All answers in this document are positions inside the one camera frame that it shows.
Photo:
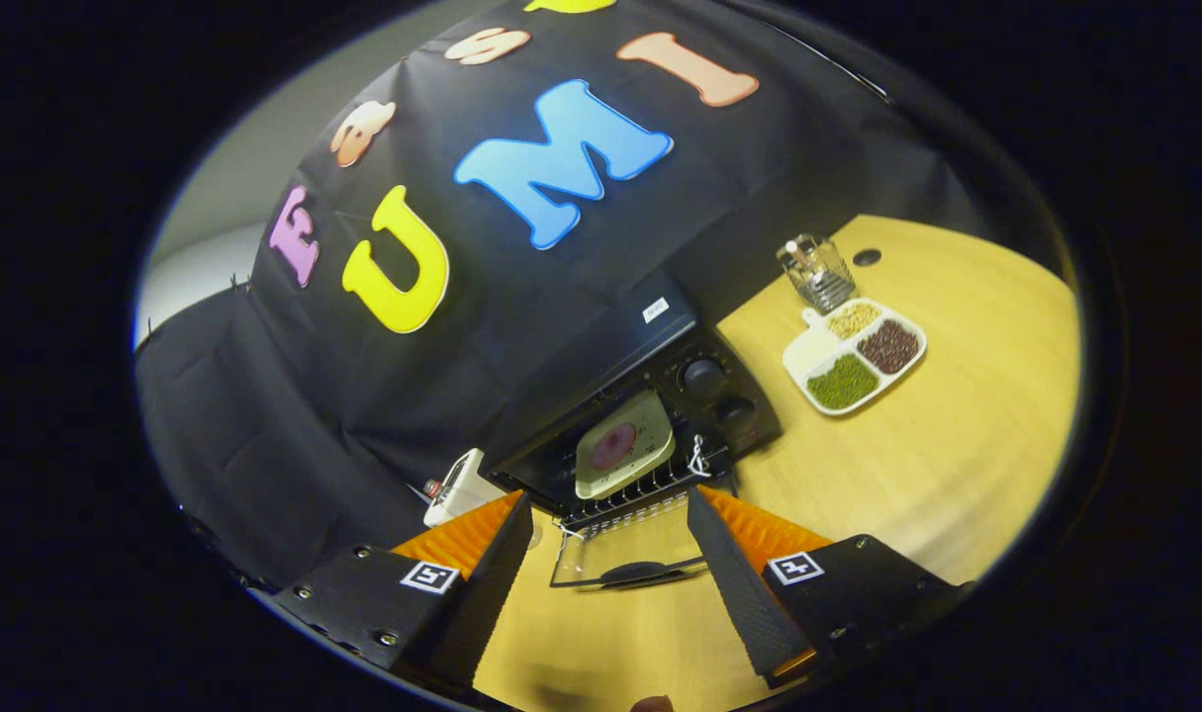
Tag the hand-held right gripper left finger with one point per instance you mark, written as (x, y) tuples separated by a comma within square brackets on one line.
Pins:
[(482, 598)]

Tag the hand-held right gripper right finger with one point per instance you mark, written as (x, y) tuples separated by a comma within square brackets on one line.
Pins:
[(744, 593)]

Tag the cream speckled tray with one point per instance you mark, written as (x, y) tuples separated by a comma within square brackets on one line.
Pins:
[(650, 435)]

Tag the pink round food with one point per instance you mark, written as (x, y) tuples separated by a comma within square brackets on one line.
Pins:
[(612, 447)]

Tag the black electric oven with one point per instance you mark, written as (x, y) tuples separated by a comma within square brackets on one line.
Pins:
[(729, 396)]

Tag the white kitchen scale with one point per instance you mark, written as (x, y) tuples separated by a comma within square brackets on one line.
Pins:
[(462, 489)]

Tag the small bottle with red label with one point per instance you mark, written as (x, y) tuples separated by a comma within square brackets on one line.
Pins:
[(432, 488)]

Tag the pile of green beans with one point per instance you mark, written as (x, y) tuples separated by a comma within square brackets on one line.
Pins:
[(843, 383)]

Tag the black backdrop cloth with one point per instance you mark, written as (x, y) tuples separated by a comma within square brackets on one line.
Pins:
[(363, 396)]

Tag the white divided dish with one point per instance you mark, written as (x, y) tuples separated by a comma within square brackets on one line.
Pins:
[(813, 346)]

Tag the pile of red beans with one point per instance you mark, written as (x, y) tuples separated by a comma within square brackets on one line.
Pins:
[(887, 346)]

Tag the pile of yellow beans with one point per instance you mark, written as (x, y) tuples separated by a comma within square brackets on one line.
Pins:
[(853, 319)]

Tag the clear glass holder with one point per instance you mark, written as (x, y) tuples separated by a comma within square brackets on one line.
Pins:
[(818, 275)]

